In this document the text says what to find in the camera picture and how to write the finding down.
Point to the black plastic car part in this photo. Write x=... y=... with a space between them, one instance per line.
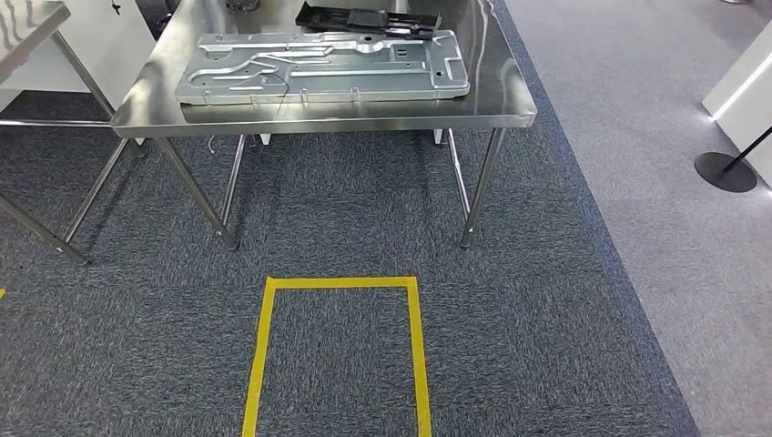
x=362 y=21

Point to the stainless steel table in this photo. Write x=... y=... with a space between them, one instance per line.
x=30 y=24

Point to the white cabinet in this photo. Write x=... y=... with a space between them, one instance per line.
x=114 y=42

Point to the black stanchion post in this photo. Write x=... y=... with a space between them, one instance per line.
x=724 y=172

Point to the large stamped metal plate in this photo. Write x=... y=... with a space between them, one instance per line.
x=362 y=78

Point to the stainless steel workbench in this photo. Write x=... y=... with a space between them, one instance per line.
x=500 y=90

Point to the black stanchion base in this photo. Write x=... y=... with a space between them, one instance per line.
x=736 y=2

